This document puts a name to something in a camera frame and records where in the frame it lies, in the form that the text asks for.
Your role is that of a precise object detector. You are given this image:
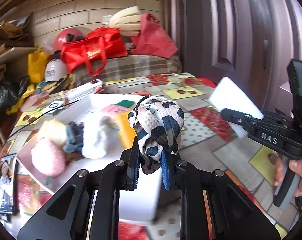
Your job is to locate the plaid covered bench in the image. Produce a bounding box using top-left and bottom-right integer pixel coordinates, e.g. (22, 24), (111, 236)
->
(73, 55), (182, 87)

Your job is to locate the dark red fabric bag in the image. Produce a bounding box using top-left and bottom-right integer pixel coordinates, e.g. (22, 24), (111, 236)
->
(131, 13), (178, 59)

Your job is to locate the purple blue knitted scrunchie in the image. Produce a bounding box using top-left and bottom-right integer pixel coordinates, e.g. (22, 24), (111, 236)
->
(63, 122), (84, 153)

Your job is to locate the fruit pattern tablecloth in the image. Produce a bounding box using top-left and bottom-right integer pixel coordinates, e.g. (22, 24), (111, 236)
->
(0, 72), (289, 240)

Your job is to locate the black cable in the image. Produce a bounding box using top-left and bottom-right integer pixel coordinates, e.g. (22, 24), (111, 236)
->
(6, 97), (92, 143)

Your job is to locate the round white charger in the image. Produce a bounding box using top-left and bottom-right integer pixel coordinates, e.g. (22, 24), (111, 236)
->
(42, 100), (64, 116)

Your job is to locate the white foam block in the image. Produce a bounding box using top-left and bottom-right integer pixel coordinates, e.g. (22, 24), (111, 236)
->
(209, 77), (264, 141)
(119, 169), (163, 224)

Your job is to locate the red plastic bag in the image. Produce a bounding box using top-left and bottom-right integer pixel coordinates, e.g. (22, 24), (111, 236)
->
(197, 77), (216, 88)

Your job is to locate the white helmet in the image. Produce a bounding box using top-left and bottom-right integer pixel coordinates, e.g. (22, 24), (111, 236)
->
(45, 59), (69, 82)

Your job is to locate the white rectangular device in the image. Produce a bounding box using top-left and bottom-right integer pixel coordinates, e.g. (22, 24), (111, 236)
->
(66, 79), (103, 102)

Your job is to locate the smartphone with video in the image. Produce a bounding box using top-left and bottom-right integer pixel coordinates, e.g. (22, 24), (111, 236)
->
(0, 154), (16, 215)

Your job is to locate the yellow shopping bag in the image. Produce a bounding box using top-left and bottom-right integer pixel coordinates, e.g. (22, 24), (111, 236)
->
(27, 48), (49, 83)

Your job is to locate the pink fluffy plush toy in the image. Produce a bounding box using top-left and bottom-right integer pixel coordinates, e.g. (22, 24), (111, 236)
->
(31, 138), (65, 177)

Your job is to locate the black white patterned cloth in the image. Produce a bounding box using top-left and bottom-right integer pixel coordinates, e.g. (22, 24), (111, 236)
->
(128, 96), (184, 174)

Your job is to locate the pink tissue pack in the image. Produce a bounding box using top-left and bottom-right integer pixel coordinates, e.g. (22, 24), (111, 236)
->
(101, 105), (130, 115)

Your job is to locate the pale yellow sponge piece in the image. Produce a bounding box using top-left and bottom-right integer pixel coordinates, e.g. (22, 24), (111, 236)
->
(37, 119), (67, 145)

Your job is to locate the black plastic bag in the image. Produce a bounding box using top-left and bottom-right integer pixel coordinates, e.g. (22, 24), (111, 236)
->
(0, 75), (30, 112)

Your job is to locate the shiny red tote bag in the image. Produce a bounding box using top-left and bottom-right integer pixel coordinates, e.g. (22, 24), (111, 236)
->
(60, 27), (128, 76)

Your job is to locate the cream foam cushion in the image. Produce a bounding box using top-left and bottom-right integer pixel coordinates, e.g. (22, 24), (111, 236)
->
(108, 6), (141, 37)

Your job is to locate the red helmet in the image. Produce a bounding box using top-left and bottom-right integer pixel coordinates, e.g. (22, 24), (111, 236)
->
(53, 28), (84, 51)

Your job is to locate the white cardboard tray box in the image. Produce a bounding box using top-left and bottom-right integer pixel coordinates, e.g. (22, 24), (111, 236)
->
(17, 93), (168, 223)

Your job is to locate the metal shelf rack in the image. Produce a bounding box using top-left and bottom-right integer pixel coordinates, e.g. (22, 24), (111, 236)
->
(0, 12), (35, 145)

